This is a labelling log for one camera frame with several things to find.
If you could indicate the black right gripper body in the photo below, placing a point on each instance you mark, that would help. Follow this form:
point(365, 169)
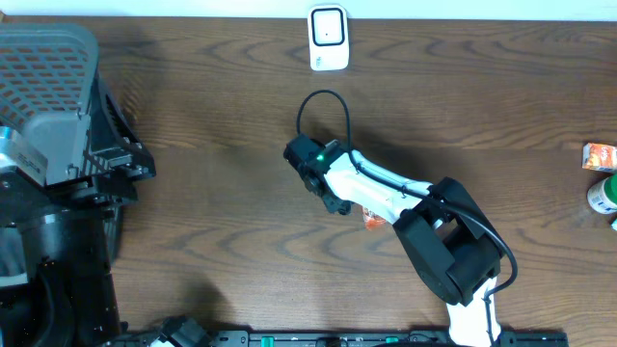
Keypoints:
point(332, 203)

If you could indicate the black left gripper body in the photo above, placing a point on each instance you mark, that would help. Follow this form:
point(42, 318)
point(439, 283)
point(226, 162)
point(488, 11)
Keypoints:
point(123, 170)

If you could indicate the orange snack packet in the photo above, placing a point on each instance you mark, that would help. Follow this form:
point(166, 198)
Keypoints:
point(599, 157)

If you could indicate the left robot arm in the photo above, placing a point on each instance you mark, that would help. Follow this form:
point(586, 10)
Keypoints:
point(68, 297)

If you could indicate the red Top chocolate bar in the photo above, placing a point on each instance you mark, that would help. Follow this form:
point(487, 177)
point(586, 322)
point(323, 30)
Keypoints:
point(372, 220)

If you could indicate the grey plastic mesh basket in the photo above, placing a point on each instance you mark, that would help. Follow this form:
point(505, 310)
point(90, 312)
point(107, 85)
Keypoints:
point(47, 73)

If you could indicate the green lid jar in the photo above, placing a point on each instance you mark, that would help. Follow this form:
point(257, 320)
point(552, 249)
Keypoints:
point(602, 196)

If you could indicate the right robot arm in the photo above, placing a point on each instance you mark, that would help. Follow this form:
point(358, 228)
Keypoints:
point(452, 247)

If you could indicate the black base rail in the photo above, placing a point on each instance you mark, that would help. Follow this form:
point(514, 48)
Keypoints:
point(413, 338)

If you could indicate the white barcode scanner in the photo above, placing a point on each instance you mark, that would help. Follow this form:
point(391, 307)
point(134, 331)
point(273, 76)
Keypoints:
point(328, 38)

